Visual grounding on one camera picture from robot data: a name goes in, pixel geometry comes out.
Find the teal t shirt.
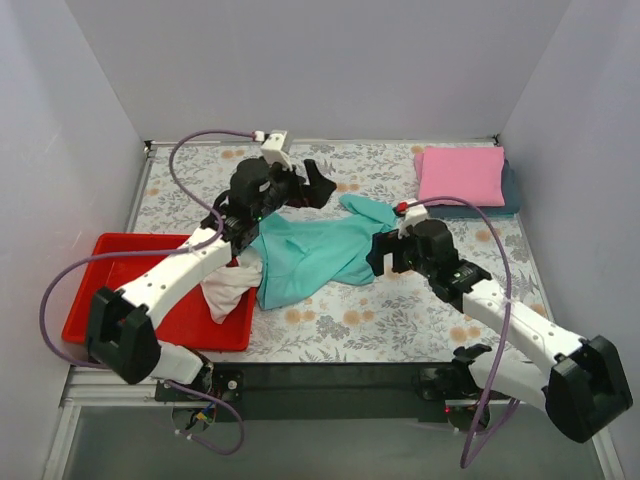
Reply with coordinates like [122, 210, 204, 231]
[251, 194, 397, 310]

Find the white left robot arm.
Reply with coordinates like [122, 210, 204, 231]
[85, 158, 336, 391]

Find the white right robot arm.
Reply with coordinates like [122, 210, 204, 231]
[366, 220, 633, 443]

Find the floral tablecloth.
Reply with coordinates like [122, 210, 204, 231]
[134, 142, 548, 362]

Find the folded pink t shirt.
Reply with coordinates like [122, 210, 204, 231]
[414, 147, 505, 207]

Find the folded dark blue t shirt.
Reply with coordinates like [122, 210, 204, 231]
[428, 160, 521, 219]

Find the white t shirt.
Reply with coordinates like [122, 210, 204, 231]
[200, 247, 263, 324]

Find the red plastic tray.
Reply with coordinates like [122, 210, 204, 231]
[61, 233, 257, 352]

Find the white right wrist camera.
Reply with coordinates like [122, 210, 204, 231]
[393, 201, 429, 238]

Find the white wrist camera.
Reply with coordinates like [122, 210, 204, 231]
[253, 130, 292, 171]
[393, 201, 429, 238]

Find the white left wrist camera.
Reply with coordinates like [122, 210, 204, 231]
[253, 130, 292, 171]

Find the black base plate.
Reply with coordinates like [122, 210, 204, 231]
[154, 360, 511, 424]

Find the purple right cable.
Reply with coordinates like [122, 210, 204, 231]
[409, 196, 521, 470]

